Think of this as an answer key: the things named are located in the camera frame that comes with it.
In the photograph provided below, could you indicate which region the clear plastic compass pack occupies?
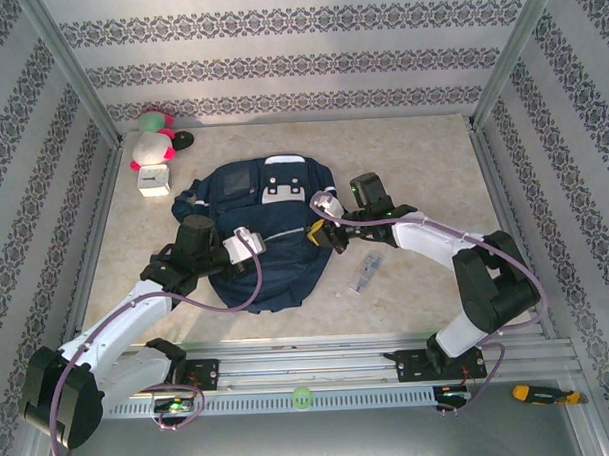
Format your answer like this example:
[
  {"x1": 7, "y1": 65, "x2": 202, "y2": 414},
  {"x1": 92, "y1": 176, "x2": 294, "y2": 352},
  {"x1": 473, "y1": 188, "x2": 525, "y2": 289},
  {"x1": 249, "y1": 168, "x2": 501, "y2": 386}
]
[{"x1": 345, "y1": 252, "x2": 387, "y2": 296}]

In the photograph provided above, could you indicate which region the navy blue student backpack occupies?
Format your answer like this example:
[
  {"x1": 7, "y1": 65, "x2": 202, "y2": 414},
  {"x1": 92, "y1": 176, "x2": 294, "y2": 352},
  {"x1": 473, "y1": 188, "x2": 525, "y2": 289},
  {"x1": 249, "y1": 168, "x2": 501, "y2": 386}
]
[{"x1": 169, "y1": 153, "x2": 342, "y2": 319}]

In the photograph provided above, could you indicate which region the white square alarm clock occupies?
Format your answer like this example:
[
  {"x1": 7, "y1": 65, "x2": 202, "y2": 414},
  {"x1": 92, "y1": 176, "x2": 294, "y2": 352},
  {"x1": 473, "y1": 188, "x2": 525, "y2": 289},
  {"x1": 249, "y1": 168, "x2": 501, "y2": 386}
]
[{"x1": 135, "y1": 162, "x2": 173, "y2": 199}]

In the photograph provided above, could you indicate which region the white pink green plush toy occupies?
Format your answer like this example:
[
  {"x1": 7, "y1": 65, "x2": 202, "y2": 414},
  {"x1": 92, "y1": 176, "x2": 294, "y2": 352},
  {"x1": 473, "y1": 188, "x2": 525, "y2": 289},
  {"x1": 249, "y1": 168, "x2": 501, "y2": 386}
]
[{"x1": 127, "y1": 108, "x2": 177, "y2": 173}]

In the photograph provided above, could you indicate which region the small circuit board green light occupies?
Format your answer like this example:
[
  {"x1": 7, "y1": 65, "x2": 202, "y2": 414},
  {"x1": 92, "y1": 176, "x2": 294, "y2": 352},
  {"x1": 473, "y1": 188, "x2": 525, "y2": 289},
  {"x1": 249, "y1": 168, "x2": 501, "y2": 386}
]
[
  {"x1": 434, "y1": 384, "x2": 473, "y2": 403},
  {"x1": 153, "y1": 397, "x2": 196, "y2": 414}
]

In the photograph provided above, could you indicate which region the yellow black screwdriver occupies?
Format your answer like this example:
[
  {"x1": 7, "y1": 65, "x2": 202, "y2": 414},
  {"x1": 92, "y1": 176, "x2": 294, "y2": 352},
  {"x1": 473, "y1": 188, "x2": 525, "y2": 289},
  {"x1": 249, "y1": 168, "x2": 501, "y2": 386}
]
[{"x1": 512, "y1": 381, "x2": 590, "y2": 408}]

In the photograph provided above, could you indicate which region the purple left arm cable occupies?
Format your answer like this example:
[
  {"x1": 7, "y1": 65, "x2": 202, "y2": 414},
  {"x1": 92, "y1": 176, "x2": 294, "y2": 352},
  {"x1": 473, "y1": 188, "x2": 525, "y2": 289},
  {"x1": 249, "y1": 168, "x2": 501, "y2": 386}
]
[{"x1": 42, "y1": 228, "x2": 271, "y2": 456}]

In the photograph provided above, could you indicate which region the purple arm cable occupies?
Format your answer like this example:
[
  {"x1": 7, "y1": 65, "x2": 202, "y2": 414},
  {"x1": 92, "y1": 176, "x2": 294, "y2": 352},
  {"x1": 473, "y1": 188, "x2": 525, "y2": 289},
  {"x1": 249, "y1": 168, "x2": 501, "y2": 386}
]
[
  {"x1": 308, "y1": 179, "x2": 553, "y2": 423},
  {"x1": 42, "y1": 228, "x2": 271, "y2": 456}
]

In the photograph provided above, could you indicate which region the aluminium side rail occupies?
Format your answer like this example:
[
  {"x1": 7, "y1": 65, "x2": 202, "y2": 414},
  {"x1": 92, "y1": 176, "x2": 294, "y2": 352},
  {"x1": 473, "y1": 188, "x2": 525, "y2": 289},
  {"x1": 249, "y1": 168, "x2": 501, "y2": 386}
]
[
  {"x1": 468, "y1": 123, "x2": 558, "y2": 343},
  {"x1": 48, "y1": 141, "x2": 133, "y2": 361}
]

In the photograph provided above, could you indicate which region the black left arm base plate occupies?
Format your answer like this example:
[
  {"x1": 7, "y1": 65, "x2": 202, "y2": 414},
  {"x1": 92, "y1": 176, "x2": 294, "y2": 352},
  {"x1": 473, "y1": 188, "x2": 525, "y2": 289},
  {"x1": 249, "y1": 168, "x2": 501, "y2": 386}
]
[{"x1": 128, "y1": 358, "x2": 221, "y2": 394}]

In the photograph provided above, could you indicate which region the aluminium mounting rail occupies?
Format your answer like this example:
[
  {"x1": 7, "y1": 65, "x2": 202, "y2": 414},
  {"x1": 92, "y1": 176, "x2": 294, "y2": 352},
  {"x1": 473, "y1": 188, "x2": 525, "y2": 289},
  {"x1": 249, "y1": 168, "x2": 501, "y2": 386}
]
[{"x1": 35, "y1": 326, "x2": 584, "y2": 401}]

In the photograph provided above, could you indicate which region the slotted grey cable duct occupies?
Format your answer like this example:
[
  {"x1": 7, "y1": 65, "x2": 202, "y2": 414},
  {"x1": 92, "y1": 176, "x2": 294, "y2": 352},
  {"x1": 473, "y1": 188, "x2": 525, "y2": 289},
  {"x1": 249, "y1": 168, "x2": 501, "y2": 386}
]
[{"x1": 102, "y1": 385, "x2": 438, "y2": 421}]

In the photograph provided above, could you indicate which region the green tape ring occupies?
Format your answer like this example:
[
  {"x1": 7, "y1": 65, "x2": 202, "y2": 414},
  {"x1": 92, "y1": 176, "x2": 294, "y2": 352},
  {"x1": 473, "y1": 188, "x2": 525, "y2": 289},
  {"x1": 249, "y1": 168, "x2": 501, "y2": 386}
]
[{"x1": 291, "y1": 386, "x2": 314, "y2": 411}]

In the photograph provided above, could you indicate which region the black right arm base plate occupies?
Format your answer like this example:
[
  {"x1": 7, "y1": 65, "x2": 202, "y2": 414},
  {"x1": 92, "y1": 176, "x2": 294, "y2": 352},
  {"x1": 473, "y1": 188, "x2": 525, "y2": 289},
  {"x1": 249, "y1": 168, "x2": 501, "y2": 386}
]
[{"x1": 393, "y1": 346, "x2": 488, "y2": 384}]

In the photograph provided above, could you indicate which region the aluminium frame post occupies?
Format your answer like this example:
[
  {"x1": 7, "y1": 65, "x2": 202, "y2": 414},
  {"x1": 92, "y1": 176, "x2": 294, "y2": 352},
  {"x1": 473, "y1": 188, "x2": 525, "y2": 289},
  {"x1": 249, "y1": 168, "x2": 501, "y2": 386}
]
[
  {"x1": 14, "y1": 0, "x2": 128, "y2": 152},
  {"x1": 464, "y1": 0, "x2": 582, "y2": 133}
]

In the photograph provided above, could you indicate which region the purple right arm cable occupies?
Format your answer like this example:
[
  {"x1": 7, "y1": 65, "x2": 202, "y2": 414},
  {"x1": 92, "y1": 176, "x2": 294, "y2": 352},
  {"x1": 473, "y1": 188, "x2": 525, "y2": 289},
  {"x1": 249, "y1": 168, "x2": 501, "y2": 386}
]
[{"x1": 308, "y1": 179, "x2": 553, "y2": 423}]

